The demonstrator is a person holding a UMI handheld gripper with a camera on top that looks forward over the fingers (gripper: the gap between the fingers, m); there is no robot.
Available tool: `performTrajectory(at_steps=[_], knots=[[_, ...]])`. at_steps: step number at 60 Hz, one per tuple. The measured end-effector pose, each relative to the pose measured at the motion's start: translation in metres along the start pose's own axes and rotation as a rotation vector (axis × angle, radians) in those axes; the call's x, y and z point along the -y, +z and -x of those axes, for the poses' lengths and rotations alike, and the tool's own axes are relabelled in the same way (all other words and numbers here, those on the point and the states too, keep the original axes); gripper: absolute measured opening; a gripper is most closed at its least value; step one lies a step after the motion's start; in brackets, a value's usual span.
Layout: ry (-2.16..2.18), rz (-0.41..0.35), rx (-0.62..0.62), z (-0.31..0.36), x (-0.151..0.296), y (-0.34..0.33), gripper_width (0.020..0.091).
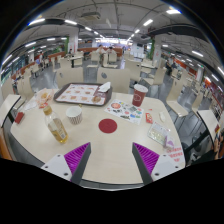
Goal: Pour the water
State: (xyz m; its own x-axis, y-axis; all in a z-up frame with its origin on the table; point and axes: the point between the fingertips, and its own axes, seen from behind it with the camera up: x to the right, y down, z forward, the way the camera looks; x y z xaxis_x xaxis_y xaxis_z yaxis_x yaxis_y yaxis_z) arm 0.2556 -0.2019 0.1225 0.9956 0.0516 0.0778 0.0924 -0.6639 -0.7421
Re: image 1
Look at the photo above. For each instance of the white sachet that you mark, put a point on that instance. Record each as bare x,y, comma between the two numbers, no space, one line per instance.
162,116

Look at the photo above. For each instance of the ceiling lights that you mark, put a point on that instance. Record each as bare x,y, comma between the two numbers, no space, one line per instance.
148,22

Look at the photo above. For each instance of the ceiling air conditioner unit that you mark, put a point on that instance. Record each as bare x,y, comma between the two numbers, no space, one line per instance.
90,15

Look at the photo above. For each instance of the beige chairs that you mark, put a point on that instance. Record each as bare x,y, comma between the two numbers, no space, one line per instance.
113,80

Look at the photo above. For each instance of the person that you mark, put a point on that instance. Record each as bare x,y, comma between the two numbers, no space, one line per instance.
100,50
110,50
169,66

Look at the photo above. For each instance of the flat round red coaster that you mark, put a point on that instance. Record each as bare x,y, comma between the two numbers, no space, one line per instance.
108,126

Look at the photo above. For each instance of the red paper cup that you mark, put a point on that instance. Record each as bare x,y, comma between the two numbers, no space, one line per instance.
139,96

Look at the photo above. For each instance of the colourful sticker sheet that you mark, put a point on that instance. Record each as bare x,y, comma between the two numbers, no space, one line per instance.
126,111

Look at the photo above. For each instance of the white patterned paper cup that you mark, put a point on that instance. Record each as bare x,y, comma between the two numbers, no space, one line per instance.
74,116

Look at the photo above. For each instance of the clear plastic bag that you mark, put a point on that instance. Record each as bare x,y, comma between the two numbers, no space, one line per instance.
159,133

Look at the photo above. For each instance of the clear bottle with yellow cap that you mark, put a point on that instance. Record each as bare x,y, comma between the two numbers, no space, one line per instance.
58,130

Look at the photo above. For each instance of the white paper receipt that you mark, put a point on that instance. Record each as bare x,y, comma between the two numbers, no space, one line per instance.
30,106

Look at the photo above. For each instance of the small red card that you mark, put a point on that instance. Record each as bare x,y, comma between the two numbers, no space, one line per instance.
19,117

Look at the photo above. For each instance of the printed paper tray liner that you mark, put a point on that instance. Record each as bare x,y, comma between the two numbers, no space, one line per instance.
78,93

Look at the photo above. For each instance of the crumpled food wrapper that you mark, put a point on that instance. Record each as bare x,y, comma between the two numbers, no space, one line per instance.
43,96

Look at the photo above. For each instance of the brown food piece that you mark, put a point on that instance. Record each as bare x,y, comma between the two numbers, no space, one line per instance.
96,99

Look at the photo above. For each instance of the dark food tray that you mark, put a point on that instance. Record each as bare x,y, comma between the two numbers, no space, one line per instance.
57,97

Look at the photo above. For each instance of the white paper napkin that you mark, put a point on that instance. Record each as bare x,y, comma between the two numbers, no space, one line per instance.
104,87

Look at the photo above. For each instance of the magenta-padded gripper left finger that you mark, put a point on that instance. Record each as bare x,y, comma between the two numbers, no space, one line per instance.
75,160

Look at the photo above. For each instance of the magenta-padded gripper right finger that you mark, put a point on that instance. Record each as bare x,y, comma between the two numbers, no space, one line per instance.
148,160

